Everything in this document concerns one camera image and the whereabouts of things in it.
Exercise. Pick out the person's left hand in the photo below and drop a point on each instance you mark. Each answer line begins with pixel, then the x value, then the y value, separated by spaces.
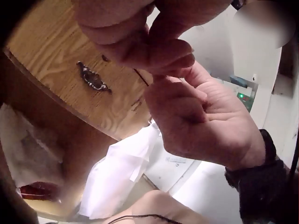
pixel 130 21

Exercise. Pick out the black wrist band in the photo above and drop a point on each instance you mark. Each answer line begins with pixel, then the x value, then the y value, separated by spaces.
pixel 264 184

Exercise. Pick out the person's left fingers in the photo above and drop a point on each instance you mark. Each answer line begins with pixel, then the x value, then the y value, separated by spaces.
pixel 116 35

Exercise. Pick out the person's right thumb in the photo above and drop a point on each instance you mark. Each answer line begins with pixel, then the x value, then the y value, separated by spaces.
pixel 168 102

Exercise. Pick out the person's right fingers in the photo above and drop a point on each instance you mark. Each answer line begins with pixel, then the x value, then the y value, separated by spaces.
pixel 196 81

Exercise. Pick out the thin dark thread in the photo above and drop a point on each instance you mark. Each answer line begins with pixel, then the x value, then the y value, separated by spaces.
pixel 142 78

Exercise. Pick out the person's right hand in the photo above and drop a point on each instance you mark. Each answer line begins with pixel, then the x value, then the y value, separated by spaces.
pixel 210 126

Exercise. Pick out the white plastic bag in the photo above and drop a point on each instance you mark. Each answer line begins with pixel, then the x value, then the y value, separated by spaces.
pixel 28 147

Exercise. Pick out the white flat board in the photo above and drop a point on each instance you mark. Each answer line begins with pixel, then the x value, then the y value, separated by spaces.
pixel 186 177

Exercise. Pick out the person's left thumb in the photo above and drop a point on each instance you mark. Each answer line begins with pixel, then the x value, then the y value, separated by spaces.
pixel 172 53

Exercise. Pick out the red packet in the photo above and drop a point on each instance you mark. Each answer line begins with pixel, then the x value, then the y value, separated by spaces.
pixel 38 190

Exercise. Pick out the white appliance with green light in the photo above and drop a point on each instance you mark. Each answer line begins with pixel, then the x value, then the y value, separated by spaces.
pixel 240 93

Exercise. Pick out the white paper sheet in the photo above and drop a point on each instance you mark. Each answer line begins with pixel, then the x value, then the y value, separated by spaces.
pixel 119 168

